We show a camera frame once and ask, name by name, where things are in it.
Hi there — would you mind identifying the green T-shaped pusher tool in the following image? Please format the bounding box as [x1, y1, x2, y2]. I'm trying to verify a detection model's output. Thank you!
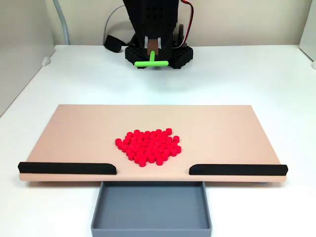
[134, 39, 169, 69]

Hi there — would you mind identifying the pile of red granules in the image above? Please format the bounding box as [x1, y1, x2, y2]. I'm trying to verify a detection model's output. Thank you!
[114, 127, 182, 168]

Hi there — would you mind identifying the grey shallow container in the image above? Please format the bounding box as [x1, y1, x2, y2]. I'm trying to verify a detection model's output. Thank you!
[90, 181, 212, 237]

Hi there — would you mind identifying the black clamp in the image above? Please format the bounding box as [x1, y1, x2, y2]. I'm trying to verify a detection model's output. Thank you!
[103, 35, 123, 53]

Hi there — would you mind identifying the grey pipe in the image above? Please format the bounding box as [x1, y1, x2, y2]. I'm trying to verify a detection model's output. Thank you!
[52, 0, 71, 45]

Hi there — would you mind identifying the beige flat board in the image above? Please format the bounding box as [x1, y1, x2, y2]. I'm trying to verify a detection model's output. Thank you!
[18, 104, 287, 184]

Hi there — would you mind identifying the white side partition panel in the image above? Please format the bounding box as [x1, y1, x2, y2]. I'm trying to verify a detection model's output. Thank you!
[0, 0, 56, 117]
[299, 0, 316, 62]

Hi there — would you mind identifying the red black white servo cable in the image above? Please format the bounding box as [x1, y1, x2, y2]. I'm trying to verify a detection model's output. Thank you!
[178, 0, 195, 49]

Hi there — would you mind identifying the black edge rail strip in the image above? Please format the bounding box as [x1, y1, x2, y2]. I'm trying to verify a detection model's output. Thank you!
[188, 163, 289, 177]
[17, 161, 118, 176]

